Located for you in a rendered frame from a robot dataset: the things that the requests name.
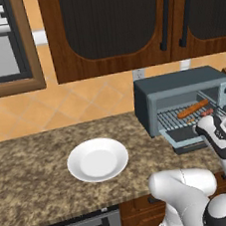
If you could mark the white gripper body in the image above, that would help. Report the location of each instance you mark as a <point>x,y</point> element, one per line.
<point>203,124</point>

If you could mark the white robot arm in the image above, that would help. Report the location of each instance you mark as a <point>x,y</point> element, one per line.
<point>184,185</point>

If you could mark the kebab skewer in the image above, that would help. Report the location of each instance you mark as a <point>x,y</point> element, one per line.
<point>206,112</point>

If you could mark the brown baguette bread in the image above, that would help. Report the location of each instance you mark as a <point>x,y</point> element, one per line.
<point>193,108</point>

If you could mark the toaster oven door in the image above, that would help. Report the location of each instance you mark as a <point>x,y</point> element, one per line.
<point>184,135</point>

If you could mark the metal toaster oven rack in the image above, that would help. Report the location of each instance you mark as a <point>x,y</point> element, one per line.
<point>169,116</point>

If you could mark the grey toaster oven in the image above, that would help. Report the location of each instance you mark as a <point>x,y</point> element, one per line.
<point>175,85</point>

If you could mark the dark wood cupboard door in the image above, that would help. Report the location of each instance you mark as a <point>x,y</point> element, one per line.
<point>210,6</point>
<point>107,22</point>

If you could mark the wooden drawer front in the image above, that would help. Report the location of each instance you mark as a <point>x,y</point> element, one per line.
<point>136,205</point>

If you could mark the white round plate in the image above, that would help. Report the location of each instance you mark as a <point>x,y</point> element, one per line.
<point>97,160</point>

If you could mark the white wall socket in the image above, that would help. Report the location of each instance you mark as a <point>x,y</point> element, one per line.
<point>39,37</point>
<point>185,64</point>
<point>139,74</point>

